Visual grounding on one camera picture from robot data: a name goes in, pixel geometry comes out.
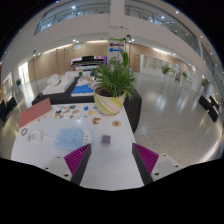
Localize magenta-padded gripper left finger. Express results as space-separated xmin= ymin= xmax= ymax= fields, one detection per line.
xmin=42 ymin=143 xmax=92 ymax=186

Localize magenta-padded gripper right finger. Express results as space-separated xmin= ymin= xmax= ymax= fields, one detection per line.
xmin=131 ymin=142 xmax=183 ymax=186

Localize flat pink board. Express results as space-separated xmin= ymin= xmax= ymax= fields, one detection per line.
xmin=18 ymin=97 xmax=53 ymax=129

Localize low black display platform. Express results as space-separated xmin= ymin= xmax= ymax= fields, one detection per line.
xmin=31 ymin=77 xmax=143 ymax=134

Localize potted palm in striped pot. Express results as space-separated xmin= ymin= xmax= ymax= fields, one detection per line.
xmin=90 ymin=51 xmax=137 ymax=118

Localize blue floor mat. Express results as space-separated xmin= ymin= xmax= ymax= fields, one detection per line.
xmin=70 ymin=83 xmax=96 ymax=98

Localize white cushioned sofa block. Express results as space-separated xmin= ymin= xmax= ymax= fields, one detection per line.
xmin=42 ymin=71 xmax=80 ymax=96

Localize group of black chairs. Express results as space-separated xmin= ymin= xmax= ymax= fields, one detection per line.
xmin=198 ymin=94 xmax=224 ymax=124
xmin=0 ymin=96 xmax=19 ymax=123

